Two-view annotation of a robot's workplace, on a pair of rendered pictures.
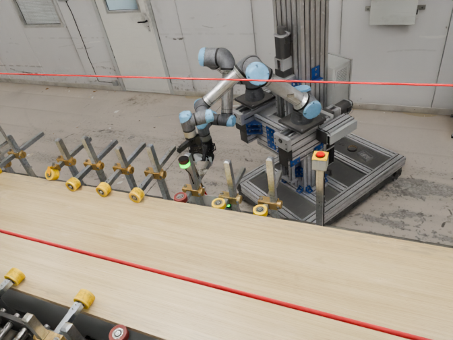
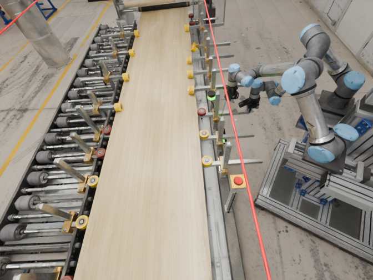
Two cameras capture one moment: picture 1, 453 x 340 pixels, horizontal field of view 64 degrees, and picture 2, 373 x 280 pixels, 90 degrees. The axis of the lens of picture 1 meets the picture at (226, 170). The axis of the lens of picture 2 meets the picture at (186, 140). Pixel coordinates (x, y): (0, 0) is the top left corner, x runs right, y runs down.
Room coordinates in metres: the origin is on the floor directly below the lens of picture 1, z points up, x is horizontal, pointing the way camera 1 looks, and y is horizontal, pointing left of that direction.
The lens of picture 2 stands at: (1.06, -0.69, 2.12)
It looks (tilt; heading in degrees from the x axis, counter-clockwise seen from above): 55 degrees down; 67
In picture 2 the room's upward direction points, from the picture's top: 8 degrees counter-clockwise
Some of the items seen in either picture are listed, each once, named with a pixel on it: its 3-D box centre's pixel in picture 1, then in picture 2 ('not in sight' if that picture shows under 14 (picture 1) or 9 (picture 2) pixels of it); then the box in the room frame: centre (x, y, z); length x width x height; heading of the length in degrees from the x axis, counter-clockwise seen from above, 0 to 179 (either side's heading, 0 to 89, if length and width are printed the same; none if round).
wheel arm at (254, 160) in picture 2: (270, 194); (232, 163); (1.60, -0.23, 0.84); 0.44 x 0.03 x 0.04; 152
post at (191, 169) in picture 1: (195, 185); (216, 113); (1.75, 0.21, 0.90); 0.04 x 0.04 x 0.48; 62
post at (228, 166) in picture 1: (232, 192); (220, 137); (1.64, -0.01, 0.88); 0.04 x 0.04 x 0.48; 62
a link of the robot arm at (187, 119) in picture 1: (187, 121); (233, 73); (1.86, 0.17, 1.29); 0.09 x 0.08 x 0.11; 94
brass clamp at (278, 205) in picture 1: (269, 203); (223, 165); (1.53, -0.21, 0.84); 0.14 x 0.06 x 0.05; 62
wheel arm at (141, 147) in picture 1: (125, 164); (213, 70); (2.04, 0.67, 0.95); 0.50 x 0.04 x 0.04; 152
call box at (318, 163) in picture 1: (320, 161); (237, 183); (1.40, -0.46, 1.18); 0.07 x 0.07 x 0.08; 62
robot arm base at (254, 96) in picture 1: (253, 90); (340, 97); (2.48, -0.31, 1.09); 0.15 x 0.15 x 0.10
